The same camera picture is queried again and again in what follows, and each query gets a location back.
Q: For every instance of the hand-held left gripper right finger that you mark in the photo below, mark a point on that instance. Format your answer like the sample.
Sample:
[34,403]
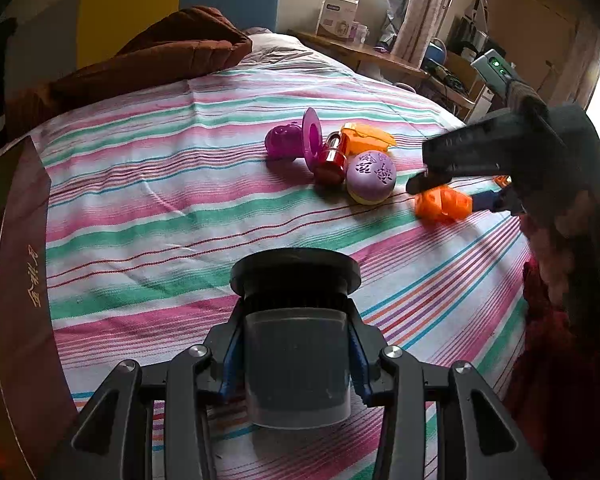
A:
[357,365]

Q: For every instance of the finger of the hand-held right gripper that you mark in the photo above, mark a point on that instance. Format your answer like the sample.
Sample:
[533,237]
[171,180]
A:
[427,181]
[497,200]

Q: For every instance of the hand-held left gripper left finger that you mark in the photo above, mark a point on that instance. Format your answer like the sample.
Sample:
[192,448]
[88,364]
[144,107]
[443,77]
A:
[230,365]

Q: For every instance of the orange plastic hair claw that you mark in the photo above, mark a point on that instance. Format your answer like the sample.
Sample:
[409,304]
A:
[440,205]

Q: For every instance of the grey cup with black lid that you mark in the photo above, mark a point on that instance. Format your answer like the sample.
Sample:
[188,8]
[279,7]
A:
[295,360]

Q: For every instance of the yellow plastic case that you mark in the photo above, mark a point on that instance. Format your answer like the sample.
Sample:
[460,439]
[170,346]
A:
[367,140]

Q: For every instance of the maroon tin box gold interior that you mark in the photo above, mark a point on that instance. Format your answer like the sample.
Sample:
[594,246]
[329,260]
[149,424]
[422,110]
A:
[20,310]

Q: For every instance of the purple patterned round case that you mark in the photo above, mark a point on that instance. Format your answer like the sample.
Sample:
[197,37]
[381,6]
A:
[370,177]

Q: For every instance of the red plastic bottle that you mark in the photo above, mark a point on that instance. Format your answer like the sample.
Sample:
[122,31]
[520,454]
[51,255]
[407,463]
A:
[332,160]

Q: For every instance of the blue plastic container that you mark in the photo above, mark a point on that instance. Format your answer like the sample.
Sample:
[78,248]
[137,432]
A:
[435,54]

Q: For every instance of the purple plastic disc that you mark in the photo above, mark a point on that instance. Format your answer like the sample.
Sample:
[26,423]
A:
[312,135]

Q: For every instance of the wooden desk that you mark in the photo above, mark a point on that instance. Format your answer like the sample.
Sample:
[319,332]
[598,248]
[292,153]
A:
[380,57]

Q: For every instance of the patterned beige curtain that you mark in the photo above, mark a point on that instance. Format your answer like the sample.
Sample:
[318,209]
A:
[425,10]

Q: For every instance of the small pale mug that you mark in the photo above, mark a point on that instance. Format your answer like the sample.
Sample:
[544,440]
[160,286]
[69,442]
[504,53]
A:
[361,33]

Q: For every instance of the pink green striped blanket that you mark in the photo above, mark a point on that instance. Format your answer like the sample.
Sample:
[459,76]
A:
[180,210]

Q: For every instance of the white cardboard box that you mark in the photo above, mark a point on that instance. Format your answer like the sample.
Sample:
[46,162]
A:
[337,17]

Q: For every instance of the grey pillow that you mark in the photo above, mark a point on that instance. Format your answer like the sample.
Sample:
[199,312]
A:
[290,50]

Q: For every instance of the person's red clothing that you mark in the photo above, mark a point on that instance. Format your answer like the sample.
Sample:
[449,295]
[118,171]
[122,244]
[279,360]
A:
[555,385]

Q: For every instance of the brown quilt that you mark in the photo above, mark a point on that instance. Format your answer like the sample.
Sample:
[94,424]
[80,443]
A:
[155,55]

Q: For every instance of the yellow headboard panel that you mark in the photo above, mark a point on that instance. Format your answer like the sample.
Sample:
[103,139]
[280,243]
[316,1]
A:
[125,10]

